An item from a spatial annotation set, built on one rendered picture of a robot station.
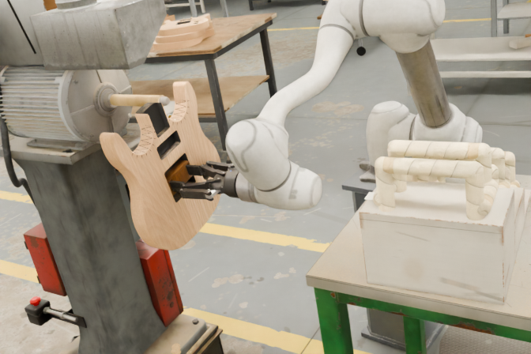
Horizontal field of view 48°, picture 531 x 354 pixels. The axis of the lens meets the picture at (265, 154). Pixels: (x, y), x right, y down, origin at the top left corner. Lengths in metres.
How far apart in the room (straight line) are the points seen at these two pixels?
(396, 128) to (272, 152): 0.89
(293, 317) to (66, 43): 1.66
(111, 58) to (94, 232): 0.72
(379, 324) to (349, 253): 1.16
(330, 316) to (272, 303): 1.47
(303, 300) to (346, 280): 1.54
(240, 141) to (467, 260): 0.51
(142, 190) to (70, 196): 0.45
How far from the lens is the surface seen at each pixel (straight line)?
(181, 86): 1.66
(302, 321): 2.74
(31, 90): 1.87
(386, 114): 2.13
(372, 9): 1.65
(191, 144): 1.68
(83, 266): 2.09
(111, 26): 1.46
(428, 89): 1.87
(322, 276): 1.35
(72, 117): 1.74
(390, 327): 2.52
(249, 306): 2.88
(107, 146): 1.48
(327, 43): 1.64
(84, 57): 1.56
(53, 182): 1.98
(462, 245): 1.19
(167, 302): 2.33
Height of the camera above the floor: 1.69
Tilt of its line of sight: 22 degrees down
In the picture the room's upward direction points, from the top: 10 degrees counter-clockwise
